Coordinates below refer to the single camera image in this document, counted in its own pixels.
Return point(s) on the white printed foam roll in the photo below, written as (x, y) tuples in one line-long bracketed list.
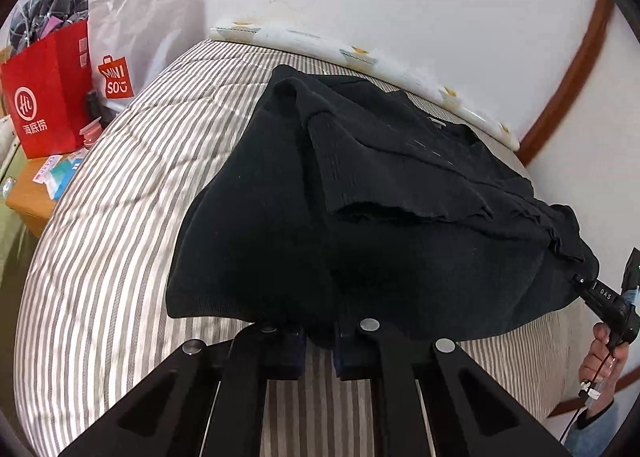
[(310, 39)]

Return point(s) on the small black container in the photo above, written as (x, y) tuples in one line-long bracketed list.
[(93, 106)]

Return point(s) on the brown wooden door frame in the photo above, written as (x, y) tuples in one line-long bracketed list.
[(570, 87)]

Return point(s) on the black sweatshirt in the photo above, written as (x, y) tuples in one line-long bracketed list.
[(280, 237)]

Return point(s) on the person's right hand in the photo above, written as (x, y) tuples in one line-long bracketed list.
[(597, 362)]

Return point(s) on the pink white packet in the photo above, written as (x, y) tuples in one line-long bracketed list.
[(46, 168)]

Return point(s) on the wooden nightstand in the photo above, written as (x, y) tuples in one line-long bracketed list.
[(30, 202)]

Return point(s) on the person's right forearm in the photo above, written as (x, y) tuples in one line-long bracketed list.
[(595, 437)]

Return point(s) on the red paper bag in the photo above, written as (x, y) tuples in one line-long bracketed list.
[(50, 87)]

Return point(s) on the white plastic shopping bag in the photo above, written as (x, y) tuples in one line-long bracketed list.
[(140, 17)]

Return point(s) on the black white plaid cloth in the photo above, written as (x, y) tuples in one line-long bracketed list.
[(50, 7)]

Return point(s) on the brown wooden baseboard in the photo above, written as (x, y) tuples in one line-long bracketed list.
[(562, 408)]

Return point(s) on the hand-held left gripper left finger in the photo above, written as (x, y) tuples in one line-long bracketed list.
[(292, 352)]

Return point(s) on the green bed sheet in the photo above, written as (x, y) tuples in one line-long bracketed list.
[(10, 237)]

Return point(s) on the striped quilted mattress pad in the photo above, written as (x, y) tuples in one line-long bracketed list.
[(125, 237)]

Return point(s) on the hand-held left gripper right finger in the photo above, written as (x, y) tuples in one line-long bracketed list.
[(345, 357)]

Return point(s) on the small packets on nightstand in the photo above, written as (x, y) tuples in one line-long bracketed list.
[(65, 177)]

